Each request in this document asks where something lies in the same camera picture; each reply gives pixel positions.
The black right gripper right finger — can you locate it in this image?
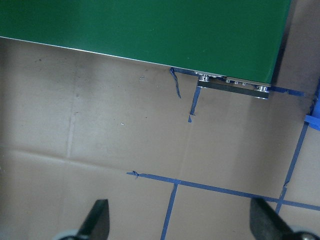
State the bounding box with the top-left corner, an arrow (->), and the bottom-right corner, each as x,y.
249,198 -> 302,240

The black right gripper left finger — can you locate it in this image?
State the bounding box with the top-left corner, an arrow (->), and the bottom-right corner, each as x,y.
75,199 -> 110,240

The green conveyor belt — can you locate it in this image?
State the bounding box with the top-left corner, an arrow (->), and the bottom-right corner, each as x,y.
0,0 -> 291,99

